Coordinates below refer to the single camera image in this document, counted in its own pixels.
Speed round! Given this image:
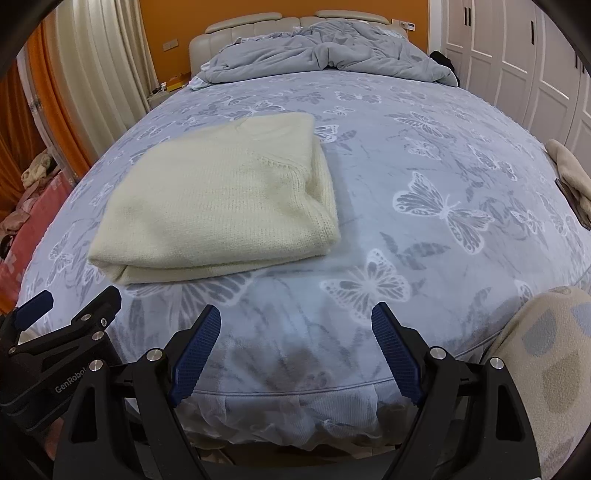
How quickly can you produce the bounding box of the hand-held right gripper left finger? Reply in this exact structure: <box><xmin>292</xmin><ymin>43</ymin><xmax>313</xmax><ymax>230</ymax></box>
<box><xmin>53</xmin><ymin>305</ymin><xmax>222</xmax><ymax>480</ymax></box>

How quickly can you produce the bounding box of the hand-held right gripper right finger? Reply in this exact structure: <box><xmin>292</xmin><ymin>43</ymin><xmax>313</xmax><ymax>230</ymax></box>
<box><xmin>372</xmin><ymin>302</ymin><xmax>541</xmax><ymax>480</ymax></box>

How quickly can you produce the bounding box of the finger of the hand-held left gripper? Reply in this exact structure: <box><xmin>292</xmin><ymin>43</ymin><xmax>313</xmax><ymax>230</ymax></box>
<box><xmin>9</xmin><ymin>285</ymin><xmax>123</xmax><ymax>357</ymax></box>
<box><xmin>0</xmin><ymin>291</ymin><xmax>55</xmax><ymax>352</ymax></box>

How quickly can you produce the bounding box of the cream knit sweater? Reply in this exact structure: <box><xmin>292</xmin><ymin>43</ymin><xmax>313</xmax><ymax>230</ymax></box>
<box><xmin>88</xmin><ymin>112</ymin><xmax>342</xmax><ymax>285</ymax></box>

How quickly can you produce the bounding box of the pile of beige clothes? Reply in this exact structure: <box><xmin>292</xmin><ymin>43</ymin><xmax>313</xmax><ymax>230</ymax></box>
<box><xmin>21</xmin><ymin>148</ymin><xmax>61</xmax><ymax>190</ymax></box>

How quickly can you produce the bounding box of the pink cloth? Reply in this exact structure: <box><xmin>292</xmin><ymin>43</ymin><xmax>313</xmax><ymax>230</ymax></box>
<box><xmin>0</xmin><ymin>171</ymin><xmax>77</xmax><ymax>315</ymax></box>

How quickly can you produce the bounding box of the beige dotted pajama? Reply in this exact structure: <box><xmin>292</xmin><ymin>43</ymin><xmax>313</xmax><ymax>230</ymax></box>
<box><xmin>487</xmin><ymin>285</ymin><xmax>591</xmax><ymax>480</ymax></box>

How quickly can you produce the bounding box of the orange curtain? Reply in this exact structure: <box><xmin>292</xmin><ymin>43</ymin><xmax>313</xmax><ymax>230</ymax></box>
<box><xmin>0</xmin><ymin>23</ymin><xmax>93</xmax><ymax>185</ymax></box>

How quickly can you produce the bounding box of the bed with butterfly sheet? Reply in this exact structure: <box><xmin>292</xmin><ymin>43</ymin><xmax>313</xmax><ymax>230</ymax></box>
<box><xmin>18</xmin><ymin>74</ymin><xmax>591</xmax><ymax>450</ymax></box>

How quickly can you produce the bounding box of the white nightstand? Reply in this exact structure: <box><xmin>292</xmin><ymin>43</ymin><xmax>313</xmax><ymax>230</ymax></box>
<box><xmin>148</xmin><ymin>76</ymin><xmax>194</xmax><ymax>112</ymax></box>

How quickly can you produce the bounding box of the cream curtain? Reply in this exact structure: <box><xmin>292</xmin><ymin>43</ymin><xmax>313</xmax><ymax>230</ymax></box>
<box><xmin>55</xmin><ymin>0</ymin><xmax>151</xmax><ymax>158</ymax></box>

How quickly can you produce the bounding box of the beige fleece cloth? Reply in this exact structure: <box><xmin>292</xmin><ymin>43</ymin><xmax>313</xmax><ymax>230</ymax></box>
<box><xmin>545</xmin><ymin>140</ymin><xmax>591</xmax><ymax>213</ymax></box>

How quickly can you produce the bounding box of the dark cloth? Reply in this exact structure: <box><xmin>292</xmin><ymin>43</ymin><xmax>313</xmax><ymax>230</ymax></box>
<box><xmin>429</xmin><ymin>51</ymin><xmax>459</xmax><ymax>81</ymax></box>

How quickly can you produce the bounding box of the grey duvet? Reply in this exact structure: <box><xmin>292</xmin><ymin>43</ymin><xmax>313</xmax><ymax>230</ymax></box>
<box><xmin>191</xmin><ymin>21</ymin><xmax>460</xmax><ymax>88</ymax></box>

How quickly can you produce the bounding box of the white panelled wardrobe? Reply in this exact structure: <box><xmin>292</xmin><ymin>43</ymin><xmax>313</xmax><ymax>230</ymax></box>
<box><xmin>427</xmin><ymin>0</ymin><xmax>591</xmax><ymax>148</ymax></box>

